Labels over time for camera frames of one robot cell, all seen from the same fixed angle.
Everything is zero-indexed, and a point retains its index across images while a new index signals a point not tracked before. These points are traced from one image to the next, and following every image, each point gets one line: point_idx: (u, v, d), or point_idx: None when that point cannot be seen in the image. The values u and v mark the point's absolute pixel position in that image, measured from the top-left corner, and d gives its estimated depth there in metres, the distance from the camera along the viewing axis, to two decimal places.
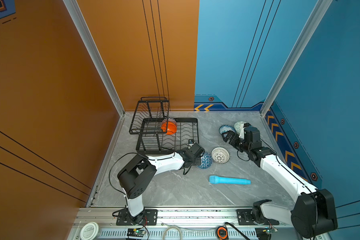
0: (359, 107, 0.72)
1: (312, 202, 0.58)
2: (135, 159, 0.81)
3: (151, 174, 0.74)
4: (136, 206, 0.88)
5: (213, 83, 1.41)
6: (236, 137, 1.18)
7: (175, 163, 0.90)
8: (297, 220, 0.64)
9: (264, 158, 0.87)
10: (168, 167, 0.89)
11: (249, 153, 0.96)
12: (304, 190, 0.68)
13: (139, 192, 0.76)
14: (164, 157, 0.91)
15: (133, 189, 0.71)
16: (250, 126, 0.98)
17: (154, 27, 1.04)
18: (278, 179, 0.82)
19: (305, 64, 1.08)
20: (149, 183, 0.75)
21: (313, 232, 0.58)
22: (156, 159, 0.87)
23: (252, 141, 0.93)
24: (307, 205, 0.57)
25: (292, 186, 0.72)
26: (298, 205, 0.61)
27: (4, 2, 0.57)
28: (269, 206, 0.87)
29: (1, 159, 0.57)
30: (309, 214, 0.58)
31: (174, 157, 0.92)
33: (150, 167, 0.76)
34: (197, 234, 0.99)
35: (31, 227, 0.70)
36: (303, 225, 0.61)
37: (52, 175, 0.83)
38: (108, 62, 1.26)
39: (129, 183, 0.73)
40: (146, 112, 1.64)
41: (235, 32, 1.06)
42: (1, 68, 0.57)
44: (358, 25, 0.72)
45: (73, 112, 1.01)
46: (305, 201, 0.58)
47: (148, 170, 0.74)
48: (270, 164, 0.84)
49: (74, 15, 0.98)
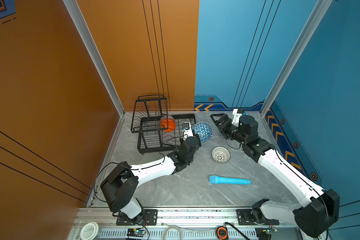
0: (359, 107, 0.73)
1: (323, 207, 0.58)
2: (116, 170, 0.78)
3: (132, 186, 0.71)
4: (134, 208, 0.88)
5: (214, 83, 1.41)
6: (229, 123, 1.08)
7: (164, 169, 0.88)
8: (301, 221, 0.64)
9: (263, 155, 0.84)
10: (156, 174, 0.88)
11: (244, 147, 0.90)
12: (312, 194, 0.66)
13: (123, 203, 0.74)
14: (152, 165, 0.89)
15: (114, 202, 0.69)
16: (247, 117, 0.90)
17: (155, 27, 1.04)
18: (280, 178, 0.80)
19: (305, 64, 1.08)
20: (131, 194, 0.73)
21: (319, 231, 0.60)
22: (140, 169, 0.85)
23: (248, 135, 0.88)
24: (319, 212, 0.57)
25: (299, 190, 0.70)
26: (307, 210, 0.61)
27: (4, 2, 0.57)
28: (269, 206, 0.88)
29: (1, 159, 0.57)
30: (319, 219, 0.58)
31: (162, 163, 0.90)
33: (132, 178, 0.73)
34: (197, 234, 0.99)
35: (31, 227, 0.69)
36: (309, 226, 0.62)
37: (52, 175, 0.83)
38: (108, 62, 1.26)
39: (111, 196, 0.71)
40: (144, 112, 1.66)
41: (235, 32, 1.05)
42: (1, 69, 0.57)
44: (358, 26, 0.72)
45: (74, 112, 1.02)
46: (317, 208, 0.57)
47: (128, 182, 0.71)
48: (271, 163, 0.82)
49: (74, 14, 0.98)
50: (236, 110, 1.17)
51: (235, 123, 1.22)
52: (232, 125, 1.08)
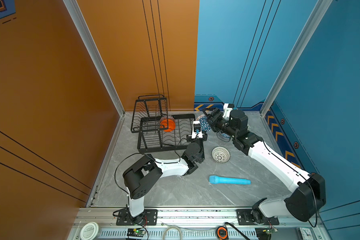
0: (359, 107, 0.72)
1: (310, 191, 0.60)
2: (142, 160, 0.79)
3: (157, 176, 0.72)
4: (137, 207, 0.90)
5: (214, 83, 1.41)
6: (219, 116, 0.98)
7: (180, 168, 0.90)
8: (292, 207, 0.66)
9: (252, 148, 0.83)
10: (173, 172, 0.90)
11: (234, 141, 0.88)
12: (299, 179, 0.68)
13: (142, 193, 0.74)
14: (170, 161, 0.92)
15: (138, 189, 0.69)
16: (237, 112, 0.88)
17: (155, 27, 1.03)
18: (269, 167, 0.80)
19: (305, 64, 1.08)
20: (153, 184, 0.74)
21: (309, 215, 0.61)
22: (162, 162, 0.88)
23: (238, 129, 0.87)
24: (306, 195, 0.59)
25: (287, 177, 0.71)
26: (296, 195, 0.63)
27: (4, 2, 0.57)
28: (266, 203, 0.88)
29: (1, 159, 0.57)
30: (307, 202, 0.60)
31: (180, 162, 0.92)
33: (159, 169, 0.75)
34: (197, 234, 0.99)
35: (30, 227, 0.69)
36: (299, 211, 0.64)
37: (51, 175, 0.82)
38: (108, 62, 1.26)
39: (135, 183, 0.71)
40: (144, 112, 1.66)
41: (235, 32, 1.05)
42: (1, 69, 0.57)
44: (358, 25, 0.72)
45: (74, 112, 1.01)
46: (303, 192, 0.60)
47: (157, 171, 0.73)
48: (260, 153, 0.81)
49: (74, 15, 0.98)
50: (228, 105, 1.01)
51: (226, 118, 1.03)
52: (223, 119, 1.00)
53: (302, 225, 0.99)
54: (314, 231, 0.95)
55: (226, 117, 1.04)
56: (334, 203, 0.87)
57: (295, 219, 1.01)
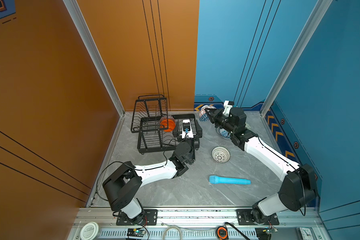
0: (358, 106, 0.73)
1: (298, 179, 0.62)
2: (121, 169, 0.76)
3: (135, 186, 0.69)
4: (132, 209, 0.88)
5: (214, 83, 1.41)
6: (218, 112, 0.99)
7: (167, 173, 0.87)
8: (284, 197, 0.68)
9: (247, 142, 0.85)
10: (158, 177, 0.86)
11: (231, 137, 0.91)
12: (289, 168, 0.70)
13: (124, 204, 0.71)
14: (156, 167, 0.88)
15: (116, 201, 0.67)
16: (237, 109, 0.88)
17: (154, 27, 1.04)
18: (263, 160, 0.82)
19: (305, 64, 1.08)
20: (134, 194, 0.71)
21: (299, 205, 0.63)
22: (143, 170, 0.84)
23: (236, 126, 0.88)
24: (294, 183, 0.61)
25: (277, 167, 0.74)
26: (286, 184, 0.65)
27: (4, 2, 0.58)
28: (265, 201, 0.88)
29: (2, 159, 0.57)
30: (296, 191, 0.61)
31: (166, 167, 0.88)
33: (137, 179, 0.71)
34: (197, 234, 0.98)
35: (31, 227, 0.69)
36: (290, 201, 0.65)
37: (52, 175, 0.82)
38: (108, 62, 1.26)
39: (114, 194, 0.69)
40: (144, 112, 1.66)
41: (235, 32, 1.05)
42: (2, 70, 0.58)
44: (358, 25, 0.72)
45: (73, 113, 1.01)
46: (292, 180, 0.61)
47: (132, 182, 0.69)
48: (254, 147, 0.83)
49: (74, 14, 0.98)
50: (228, 102, 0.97)
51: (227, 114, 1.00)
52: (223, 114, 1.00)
53: (302, 225, 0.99)
54: (314, 231, 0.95)
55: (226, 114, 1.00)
56: (334, 203, 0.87)
57: (295, 219, 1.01)
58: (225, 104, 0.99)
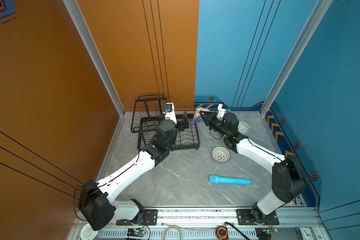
0: (358, 106, 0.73)
1: (284, 169, 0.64)
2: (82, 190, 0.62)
3: (101, 208, 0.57)
4: (130, 209, 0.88)
5: (214, 83, 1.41)
6: (214, 115, 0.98)
7: (141, 168, 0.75)
8: (277, 191, 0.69)
9: (239, 144, 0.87)
10: (132, 177, 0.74)
11: (225, 141, 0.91)
12: (275, 160, 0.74)
13: (108, 217, 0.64)
14: (125, 168, 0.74)
15: (93, 224, 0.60)
16: (230, 114, 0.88)
17: (154, 27, 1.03)
18: (254, 158, 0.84)
19: (305, 64, 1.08)
20: (108, 210, 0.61)
21: (291, 196, 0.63)
22: (109, 180, 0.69)
23: (229, 130, 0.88)
24: (281, 172, 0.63)
25: (265, 161, 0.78)
26: (275, 175, 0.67)
27: (4, 2, 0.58)
28: (262, 199, 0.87)
29: (2, 158, 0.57)
30: (284, 180, 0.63)
31: (137, 163, 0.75)
33: (102, 197, 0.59)
34: (197, 234, 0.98)
35: (30, 227, 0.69)
36: (283, 193, 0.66)
37: (52, 175, 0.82)
38: (108, 62, 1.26)
39: (87, 217, 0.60)
40: (144, 112, 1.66)
41: (235, 32, 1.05)
42: (2, 70, 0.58)
44: (358, 25, 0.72)
45: (73, 113, 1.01)
46: (278, 170, 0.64)
47: (97, 202, 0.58)
48: (244, 147, 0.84)
49: (74, 15, 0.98)
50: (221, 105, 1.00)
51: (220, 118, 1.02)
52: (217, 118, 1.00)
53: (302, 225, 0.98)
54: (314, 231, 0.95)
55: (221, 118, 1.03)
56: (334, 203, 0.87)
57: (295, 219, 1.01)
58: (219, 108, 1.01)
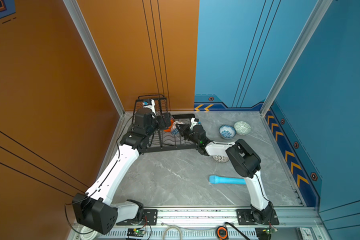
0: (358, 106, 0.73)
1: (233, 148, 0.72)
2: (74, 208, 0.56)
3: (102, 211, 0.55)
4: (129, 210, 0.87)
5: (214, 83, 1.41)
6: (187, 126, 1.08)
7: (127, 161, 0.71)
8: (237, 171, 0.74)
9: (207, 145, 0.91)
10: (122, 171, 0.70)
11: (197, 148, 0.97)
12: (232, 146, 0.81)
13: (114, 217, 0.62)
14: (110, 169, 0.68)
15: (103, 230, 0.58)
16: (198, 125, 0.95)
17: (154, 27, 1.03)
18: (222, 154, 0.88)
19: (305, 64, 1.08)
20: (111, 210, 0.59)
21: (248, 171, 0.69)
22: (98, 185, 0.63)
23: (199, 139, 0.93)
24: (230, 151, 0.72)
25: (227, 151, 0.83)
26: (230, 157, 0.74)
27: (4, 2, 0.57)
28: (250, 194, 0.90)
29: (1, 159, 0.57)
30: (235, 158, 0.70)
31: (120, 158, 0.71)
33: (98, 203, 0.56)
34: (197, 234, 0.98)
35: (31, 227, 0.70)
36: (240, 170, 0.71)
37: (51, 175, 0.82)
38: (108, 62, 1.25)
39: (92, 225, 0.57)
40: None
41: (235, 32, 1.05)
42: (2, 70, 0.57)
44: (358, 25, 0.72)
45: (73, 113, 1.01)
46: (229, 150, 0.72)
47: (95, 210, 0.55)
48: (210, 145, 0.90)
49: (74, 14, 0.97)
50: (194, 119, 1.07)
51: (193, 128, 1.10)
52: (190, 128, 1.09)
53: (302, 225, 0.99)
54: (314, 231, 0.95)
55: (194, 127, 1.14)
56: (334, 203, 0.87)
57: (295, 219, 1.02)
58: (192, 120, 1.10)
